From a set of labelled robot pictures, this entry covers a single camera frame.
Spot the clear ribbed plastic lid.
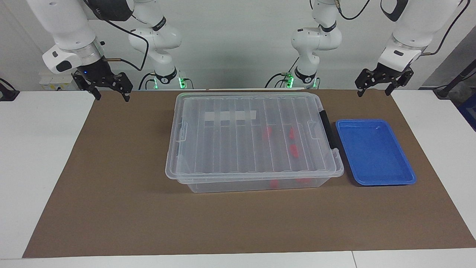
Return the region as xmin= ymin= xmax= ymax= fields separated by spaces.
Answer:
xmin=166 ymin=92 xmax=344 ymax=184

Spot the blue plastic tray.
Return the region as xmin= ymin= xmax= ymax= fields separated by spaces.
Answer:
xmin=335 ymin=119 xmax=417 ymax=186

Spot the clear plastic storage box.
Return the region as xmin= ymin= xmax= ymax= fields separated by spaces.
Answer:
xmin=165 ymin=92 xmax=344 ymax=193

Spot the white power strip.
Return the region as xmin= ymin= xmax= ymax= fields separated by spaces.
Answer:
xmin=39 ymin=73 xmax=80 ymax=91

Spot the black stand leg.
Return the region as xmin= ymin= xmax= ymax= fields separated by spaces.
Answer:
xmin=433 ymin=60 xmax=476 ymax=99

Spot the blue crate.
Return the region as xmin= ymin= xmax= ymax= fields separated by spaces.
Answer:
xmin=457 ymin=93 xmax=476 ymax=131

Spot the brown paper mat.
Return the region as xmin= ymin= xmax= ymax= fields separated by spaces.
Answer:
xmin=22 ymin=89 xmax=476 ymax=258

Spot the black base cable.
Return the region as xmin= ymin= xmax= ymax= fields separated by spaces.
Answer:
xmin=138 ymin=72 xmax=157 ymax=90
xmin=265 ymin=58 xmax=300 ymax=89

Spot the black box handle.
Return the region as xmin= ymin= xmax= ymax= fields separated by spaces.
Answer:
xmin=321 ymin=110 xmax=337 ymax=150

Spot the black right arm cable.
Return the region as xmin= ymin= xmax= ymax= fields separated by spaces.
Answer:
xmin=84 ymin=0 xmax=149 ymax=72

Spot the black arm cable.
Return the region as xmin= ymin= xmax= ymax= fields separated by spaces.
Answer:
xmin=84 ymin=0 xmax=149 ymax=72
xmin=335 ymin=0 xmax=470 ymax=56

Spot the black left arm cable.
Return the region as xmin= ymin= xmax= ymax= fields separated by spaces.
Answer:
xmin=335 ymin=0 xmax=470 ymax=56

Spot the black clamp mount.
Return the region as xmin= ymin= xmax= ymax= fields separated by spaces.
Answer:
xmin=0 ymin=78 xmax=20 ymax=102

